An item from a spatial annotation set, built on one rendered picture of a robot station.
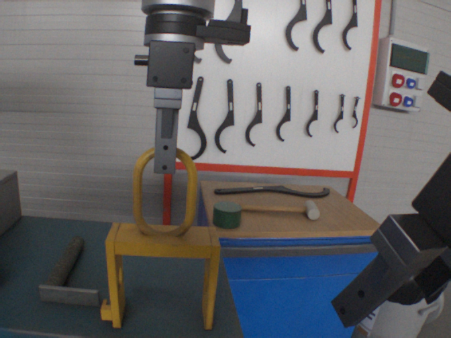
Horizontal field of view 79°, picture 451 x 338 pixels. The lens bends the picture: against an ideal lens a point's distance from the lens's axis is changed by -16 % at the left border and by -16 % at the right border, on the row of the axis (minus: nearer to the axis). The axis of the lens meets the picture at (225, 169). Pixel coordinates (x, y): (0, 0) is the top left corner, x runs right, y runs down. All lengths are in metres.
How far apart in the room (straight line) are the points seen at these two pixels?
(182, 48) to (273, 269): 1.00
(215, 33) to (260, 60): 1.83
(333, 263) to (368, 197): 1.53
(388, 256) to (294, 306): 1.19
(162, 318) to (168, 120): 0.32
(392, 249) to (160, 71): 0.27
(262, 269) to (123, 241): 0.84
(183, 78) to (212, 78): 1.81
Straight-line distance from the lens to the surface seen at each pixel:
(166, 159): 0.38
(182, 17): 0.38
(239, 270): 1.20
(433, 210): 0.22
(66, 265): 0.64
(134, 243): 0.43
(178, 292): 0.60
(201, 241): 0.44
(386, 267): 0.21
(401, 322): 1.94
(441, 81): 0.28
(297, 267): 1.26
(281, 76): 2.24
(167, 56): 0.34
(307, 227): 1.23
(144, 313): 0.55
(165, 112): 0.35
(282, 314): 1.39
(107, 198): 2.38
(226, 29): 0.39
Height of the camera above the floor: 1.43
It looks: 15 degrees down
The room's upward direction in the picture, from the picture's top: 5 degrees clockwise
